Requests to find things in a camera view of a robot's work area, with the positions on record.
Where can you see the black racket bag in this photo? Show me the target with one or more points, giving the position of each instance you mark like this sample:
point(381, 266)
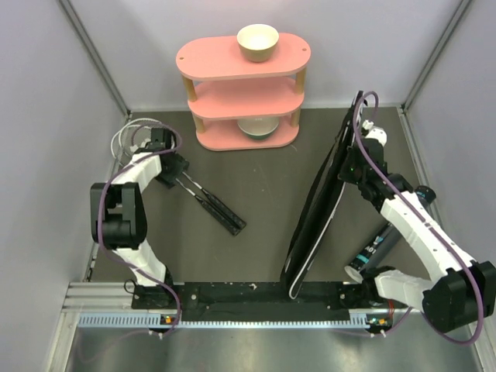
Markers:
point(319, 208)

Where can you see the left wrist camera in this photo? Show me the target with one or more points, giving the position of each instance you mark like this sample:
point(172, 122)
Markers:
point(143, 145)

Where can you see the badminton racket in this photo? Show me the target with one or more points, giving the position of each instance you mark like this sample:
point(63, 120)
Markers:
point(209, 197)
point(217, 215)

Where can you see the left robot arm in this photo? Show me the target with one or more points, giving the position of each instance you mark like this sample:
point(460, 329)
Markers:
point(118, 218)

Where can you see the cream bowl on top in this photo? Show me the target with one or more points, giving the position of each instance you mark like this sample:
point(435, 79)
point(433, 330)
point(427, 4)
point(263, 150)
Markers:
point(257, 42)

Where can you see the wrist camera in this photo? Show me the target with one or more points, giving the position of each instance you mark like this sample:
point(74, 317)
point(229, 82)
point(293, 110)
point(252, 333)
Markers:
point(372, 132)
point(143, 145)

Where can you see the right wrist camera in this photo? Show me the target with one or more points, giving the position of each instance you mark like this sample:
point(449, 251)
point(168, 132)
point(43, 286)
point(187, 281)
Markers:
point(372, 132)

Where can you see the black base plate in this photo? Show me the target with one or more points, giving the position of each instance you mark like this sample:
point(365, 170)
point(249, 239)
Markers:
point(267, 302)

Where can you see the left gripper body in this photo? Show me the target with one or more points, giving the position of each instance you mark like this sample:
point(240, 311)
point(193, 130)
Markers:
point(178, 164)

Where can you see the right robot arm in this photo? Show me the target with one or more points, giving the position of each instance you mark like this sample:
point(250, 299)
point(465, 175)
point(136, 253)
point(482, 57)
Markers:
point(459, 290)

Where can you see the black shuttlecock tube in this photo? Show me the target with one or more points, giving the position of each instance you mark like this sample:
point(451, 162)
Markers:
point(374, 251)

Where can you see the pink three-tier shelf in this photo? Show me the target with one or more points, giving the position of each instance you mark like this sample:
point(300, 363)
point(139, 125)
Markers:
point(224, 87)

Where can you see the green bowl on bottom shelf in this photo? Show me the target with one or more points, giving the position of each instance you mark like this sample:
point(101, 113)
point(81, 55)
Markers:
point(258, 128)

